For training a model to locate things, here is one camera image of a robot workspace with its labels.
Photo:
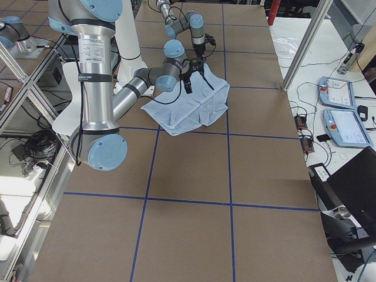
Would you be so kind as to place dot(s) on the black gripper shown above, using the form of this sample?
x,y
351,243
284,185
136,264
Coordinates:
x,y
186,77
200,50

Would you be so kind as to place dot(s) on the clear water bottle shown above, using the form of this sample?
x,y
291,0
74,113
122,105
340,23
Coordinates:
x,y
347,62

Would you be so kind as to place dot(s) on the white plastic chair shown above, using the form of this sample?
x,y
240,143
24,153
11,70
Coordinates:
x,y
68,121

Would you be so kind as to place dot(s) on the light blue button shirt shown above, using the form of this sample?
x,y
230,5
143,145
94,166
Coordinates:
x,y
178,112

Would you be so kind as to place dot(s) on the aluminium frame post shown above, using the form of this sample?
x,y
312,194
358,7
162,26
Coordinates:
x,y
306,42

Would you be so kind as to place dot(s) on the clear plastic bag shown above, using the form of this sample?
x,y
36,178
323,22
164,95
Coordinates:
x,y
285,46

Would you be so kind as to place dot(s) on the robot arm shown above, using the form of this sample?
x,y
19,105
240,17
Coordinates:
x,y
97,141
191,21

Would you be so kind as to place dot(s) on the upper blue teach pendant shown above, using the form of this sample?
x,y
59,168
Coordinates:
x,y
336,92

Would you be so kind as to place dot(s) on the lower blue teach pendant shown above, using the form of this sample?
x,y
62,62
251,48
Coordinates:
x,y
345,128

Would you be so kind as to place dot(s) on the orange black connector box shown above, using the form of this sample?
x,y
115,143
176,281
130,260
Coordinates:
x,y
301,122

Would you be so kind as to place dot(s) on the blue teach pendant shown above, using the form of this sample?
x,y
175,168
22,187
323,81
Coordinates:
x,y
336,92
345,128

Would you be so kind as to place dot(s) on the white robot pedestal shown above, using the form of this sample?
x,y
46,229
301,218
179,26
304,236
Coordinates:
x,y
128,46

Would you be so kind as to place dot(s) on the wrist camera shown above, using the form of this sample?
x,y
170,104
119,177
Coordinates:
x,y
209,39
194,65

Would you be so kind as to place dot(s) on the red cylinder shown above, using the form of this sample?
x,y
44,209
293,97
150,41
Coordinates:
x,y
273,12

